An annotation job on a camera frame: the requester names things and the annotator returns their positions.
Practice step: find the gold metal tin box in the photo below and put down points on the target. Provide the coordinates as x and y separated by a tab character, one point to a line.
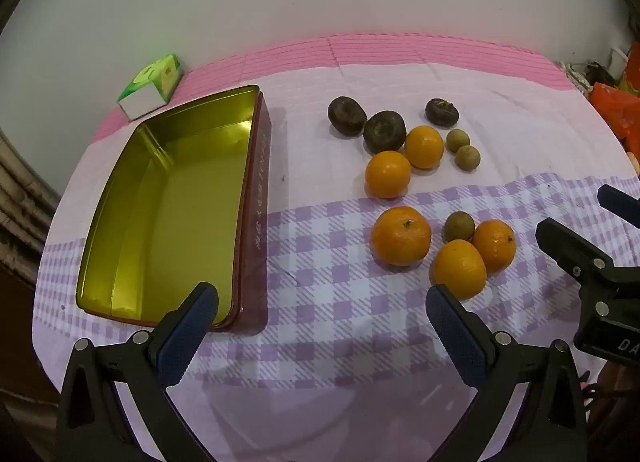
190	192

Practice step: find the green tissue pack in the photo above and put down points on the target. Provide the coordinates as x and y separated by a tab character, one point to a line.
150	86

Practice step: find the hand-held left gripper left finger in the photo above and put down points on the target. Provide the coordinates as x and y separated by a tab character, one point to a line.
190	332

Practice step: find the brown longan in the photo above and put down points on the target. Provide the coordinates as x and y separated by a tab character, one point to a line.
468	156
457	140
458	227

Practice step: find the beige patterned curtain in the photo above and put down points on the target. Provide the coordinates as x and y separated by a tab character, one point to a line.
20	202

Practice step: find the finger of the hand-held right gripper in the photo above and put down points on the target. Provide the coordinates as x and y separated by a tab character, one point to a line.
620	204
565	247

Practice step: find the orange red plastic bag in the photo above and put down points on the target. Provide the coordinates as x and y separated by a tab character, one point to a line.
617	106

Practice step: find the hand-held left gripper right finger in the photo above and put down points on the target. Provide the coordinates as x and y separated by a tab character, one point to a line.
460	337

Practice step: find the pink purple checked tablecloth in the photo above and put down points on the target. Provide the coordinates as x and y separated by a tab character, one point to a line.
320	91

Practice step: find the orange mandarin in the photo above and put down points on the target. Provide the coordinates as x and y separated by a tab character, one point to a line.
459	269
400	236
388	174
424	146
495	246

